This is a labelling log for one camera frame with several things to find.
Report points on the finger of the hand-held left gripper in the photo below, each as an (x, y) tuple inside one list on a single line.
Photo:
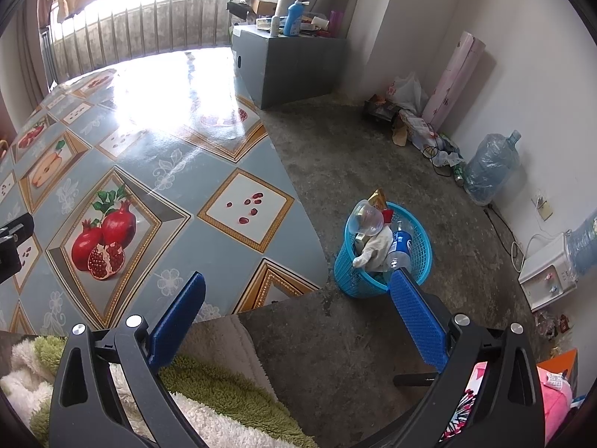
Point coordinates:
[(14, 252)]

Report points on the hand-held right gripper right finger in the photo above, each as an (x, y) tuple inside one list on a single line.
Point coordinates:
[(415, 317)]

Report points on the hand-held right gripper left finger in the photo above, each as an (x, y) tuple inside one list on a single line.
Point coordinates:
[(182, 317)]

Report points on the blue plastic basket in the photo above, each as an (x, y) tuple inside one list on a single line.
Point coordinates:
[(415, 252)]

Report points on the clear plastic bottle blue label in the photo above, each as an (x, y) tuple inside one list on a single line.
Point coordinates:
[(401, 245)]

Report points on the white cotton glove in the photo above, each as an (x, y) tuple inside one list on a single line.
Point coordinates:
[(378, 247)]

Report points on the gold snack box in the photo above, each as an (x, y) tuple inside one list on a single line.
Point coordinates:
[(361, 241)]

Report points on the clear plastic bowl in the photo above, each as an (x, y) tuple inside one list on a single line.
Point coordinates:
[(366, 217)]

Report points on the yellow snack bag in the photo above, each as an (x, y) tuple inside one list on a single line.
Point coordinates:
[(378, 198)]

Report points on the white green fleece robe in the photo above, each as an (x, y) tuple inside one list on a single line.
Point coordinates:
[(233, 406)]

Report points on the pink floral cloth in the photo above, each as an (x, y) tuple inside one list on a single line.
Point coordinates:
[(466, 406)]

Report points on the fruit print tablecloth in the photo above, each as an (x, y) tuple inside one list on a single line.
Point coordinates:
[(186, 186)]

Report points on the white water dispenser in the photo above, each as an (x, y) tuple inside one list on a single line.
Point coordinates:
[(541, 270)]

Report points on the orange box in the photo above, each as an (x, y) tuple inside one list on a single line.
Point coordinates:
[(557, 359)]

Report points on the green bottle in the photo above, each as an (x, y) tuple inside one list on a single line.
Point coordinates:
[(459, 173)]

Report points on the large blue water jug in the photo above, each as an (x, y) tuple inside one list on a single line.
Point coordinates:
[(489, 168)]

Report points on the blue jug on dispenser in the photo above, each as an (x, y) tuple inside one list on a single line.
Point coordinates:
[(583, 247)]

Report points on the flat printed cardboard box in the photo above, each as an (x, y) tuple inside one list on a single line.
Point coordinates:
[(417, 128)]

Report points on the white plastic bag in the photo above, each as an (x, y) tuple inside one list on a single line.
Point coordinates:
[(408, 91)]

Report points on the pink patterned roll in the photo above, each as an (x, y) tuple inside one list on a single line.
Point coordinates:
[(454, 79)]

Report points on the metal window railing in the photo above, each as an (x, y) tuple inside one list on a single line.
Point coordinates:
[(140, 28)]

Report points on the grey cabinet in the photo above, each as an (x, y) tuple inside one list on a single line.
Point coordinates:
[(289, 70)]

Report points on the small white bottle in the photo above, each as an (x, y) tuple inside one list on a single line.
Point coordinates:
[(274, 25)]

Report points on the black box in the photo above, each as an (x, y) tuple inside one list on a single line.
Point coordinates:
[(240, 11)]

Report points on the blue detergent bottle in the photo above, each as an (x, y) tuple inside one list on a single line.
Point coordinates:
[(293, 21)]

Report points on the open cardboard box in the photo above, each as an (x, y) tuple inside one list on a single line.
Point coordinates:
[(265, 6)]

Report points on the wall power socket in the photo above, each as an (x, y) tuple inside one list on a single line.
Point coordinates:
[(543, 205)]

